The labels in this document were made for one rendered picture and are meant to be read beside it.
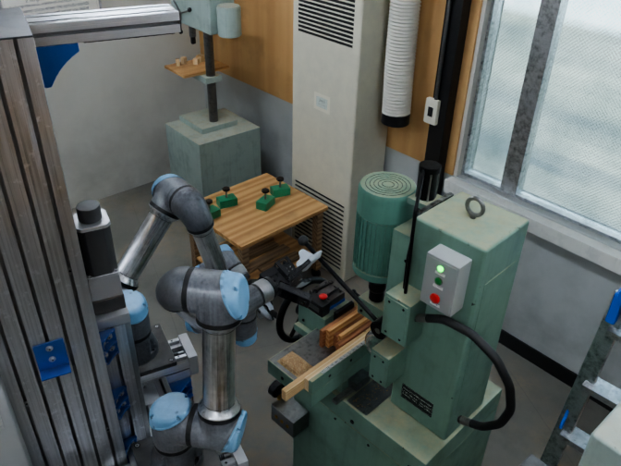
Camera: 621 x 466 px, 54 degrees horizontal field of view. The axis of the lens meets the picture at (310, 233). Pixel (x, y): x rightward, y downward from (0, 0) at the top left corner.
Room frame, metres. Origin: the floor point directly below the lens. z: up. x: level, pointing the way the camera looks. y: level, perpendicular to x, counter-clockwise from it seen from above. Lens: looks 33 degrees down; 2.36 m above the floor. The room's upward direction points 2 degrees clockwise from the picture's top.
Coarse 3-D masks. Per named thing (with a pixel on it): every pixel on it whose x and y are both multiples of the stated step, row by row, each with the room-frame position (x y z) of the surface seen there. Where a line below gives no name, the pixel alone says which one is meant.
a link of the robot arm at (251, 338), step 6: (240, 324) 1.38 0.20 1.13; (246, 324) 1.39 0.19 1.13; (252, 324) 1.40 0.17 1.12; (240, 330) 1.39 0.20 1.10; (246, 330) 1.39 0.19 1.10; (252, 330) 1.40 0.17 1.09; (240, 336) 1.39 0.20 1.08; (246, 336) 1.39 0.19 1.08; (252, 336) 1.39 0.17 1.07; (240, 342) 1.39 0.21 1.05; (246, 342) 1.39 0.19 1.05; (252, 342) 1.40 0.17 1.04
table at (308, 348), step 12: (300, 324) 1.68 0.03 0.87; (312, 336) 1.59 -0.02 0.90; (288, 348) 1.52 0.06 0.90; (300, 348) 1.53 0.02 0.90; (312, 348) 1.53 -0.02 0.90; (324, 348) 1.53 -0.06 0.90; (276, 360) 1.47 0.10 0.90; (312, 360) 1.47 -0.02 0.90; (360, 360) 1.48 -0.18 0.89; (276, 372) 1.43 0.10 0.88; (288, 372) 1.41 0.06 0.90; (348, 372) 1.44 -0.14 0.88; (336, 384) 1.40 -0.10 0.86; (300, 396) 1.35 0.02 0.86; (312, 396) 1.32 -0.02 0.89; (324, 396) 1.36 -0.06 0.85
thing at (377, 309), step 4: (364, 292) 1.63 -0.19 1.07; (368, 292) 1.63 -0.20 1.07; (360, 296) 1.60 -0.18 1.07; (364, 296) 1.60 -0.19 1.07; (368, 296) 1.61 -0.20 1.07; (384, 296) 1.61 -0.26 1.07; (364, 300) 1.58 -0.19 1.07; (368, 300) 1.58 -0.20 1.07; (368, 304) 1.57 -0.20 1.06; (372, 304) 1.56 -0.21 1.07; (376, 304) 1.56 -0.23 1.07; (380, 304) 1.56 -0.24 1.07; (360, 308) 1.59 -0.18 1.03; (372, 308) 1.56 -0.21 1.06; (376, 308) 1.55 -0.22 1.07; (380, 308) 1.54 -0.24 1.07; (360, 312) 1.59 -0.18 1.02; (364, 312) 1.58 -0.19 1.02; (372, 312) 1.56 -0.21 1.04; (376, 312) 1.55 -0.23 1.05; (380, 312) 1.54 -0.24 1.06; (368, 316) 1.57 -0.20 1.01; (376, 316) 1.54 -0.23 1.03; (380, 316) 1.53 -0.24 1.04; (372, 320) 1.55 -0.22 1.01
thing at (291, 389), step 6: (366, 330) 1.58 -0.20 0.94; (348, 342) 1.52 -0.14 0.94; (342, 348) 1.49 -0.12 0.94; (336, 354) 1.46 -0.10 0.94; (324, 360) 1.43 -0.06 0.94; (318, 366) 1.40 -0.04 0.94; (306, 372) 1.38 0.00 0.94; (300, 378) 1.35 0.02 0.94; (288, 384) 1.32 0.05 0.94; (294, 384) 1.32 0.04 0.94; (300, 384) 1.33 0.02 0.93; (282, 390) 1.30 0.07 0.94; (288, 390) 1.30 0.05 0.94; (294, 390) 1.31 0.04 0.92; (300, 390) 1.33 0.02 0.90; (282, 396) 1.30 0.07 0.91; (288, 396) 1.30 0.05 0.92
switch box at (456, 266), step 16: (432, 256) 1.27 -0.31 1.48; (448, 256) 1.26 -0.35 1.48; (464, 256) 1.27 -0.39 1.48; (432, 272) 1.26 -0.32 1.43; (448, 272) 1.23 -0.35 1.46; (464, 272) 1.23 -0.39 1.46; (432, 288) 1.26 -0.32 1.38; (448, 288) 1.23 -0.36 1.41; (464, 288) 1.25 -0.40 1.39; (448, 304) 1.22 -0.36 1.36
